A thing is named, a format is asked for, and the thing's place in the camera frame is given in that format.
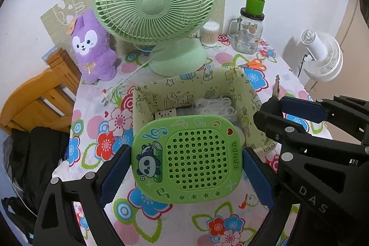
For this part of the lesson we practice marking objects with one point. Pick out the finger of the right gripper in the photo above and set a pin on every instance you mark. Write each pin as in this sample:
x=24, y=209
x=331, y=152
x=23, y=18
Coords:
x=346, y=113
x=269, y=119

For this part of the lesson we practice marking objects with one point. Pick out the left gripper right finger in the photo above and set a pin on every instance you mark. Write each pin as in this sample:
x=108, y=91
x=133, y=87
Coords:
x=273, y=193

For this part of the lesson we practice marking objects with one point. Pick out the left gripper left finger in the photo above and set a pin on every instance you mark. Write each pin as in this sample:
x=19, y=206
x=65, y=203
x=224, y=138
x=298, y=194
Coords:
x=57, y=223

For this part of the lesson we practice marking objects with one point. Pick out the black key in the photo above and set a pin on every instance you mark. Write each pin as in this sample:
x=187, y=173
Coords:
x=276, y=87

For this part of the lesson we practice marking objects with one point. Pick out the clear bag of floss picks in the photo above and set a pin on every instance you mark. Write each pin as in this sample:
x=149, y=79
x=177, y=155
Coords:
x=221, y=106

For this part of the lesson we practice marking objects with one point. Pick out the green panda speaker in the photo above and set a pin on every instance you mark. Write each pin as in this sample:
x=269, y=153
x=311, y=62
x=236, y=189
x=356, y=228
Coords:
x=187, y=159

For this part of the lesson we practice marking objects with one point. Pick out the white power strip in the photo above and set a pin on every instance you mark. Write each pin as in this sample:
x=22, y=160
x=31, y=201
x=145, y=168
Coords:
x=165, y=114

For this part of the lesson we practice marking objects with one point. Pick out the white oval pebble case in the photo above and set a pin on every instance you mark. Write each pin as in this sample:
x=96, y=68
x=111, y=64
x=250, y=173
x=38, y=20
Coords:
x=244, y=135

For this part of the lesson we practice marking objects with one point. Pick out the yellow cartoon storage box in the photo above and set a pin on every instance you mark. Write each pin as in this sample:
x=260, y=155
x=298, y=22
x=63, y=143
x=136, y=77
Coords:
x=176, y=92

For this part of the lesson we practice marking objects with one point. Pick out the white standing fan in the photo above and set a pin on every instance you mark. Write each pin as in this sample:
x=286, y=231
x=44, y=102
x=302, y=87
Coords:
x=324, y=58

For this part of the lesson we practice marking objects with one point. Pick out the orange scissors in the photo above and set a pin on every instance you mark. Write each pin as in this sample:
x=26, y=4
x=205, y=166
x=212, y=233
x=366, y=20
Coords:
x=255, y=64

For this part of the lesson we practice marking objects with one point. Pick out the glass mason jar mug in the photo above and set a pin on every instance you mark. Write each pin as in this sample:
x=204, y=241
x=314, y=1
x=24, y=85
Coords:
x=245, y=32

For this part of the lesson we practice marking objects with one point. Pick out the floral tablecloth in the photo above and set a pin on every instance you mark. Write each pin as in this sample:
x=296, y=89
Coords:
x=103, y=121

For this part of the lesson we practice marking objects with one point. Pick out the cotton swab container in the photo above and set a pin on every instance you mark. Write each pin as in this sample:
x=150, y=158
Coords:
x=209, y=33

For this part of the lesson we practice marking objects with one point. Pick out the green cup on jar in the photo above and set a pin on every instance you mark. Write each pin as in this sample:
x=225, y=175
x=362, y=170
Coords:
x=254, y=7

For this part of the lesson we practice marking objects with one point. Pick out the wooden chair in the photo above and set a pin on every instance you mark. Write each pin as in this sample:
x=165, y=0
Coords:
x=45, y=100

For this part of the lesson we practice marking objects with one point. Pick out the green desk fan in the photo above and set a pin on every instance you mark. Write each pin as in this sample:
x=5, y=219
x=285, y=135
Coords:
x=166, y=26

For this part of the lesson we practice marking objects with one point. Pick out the purple plush toy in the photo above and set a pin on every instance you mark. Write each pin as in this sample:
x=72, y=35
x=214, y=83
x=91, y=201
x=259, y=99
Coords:
x=90, y=43

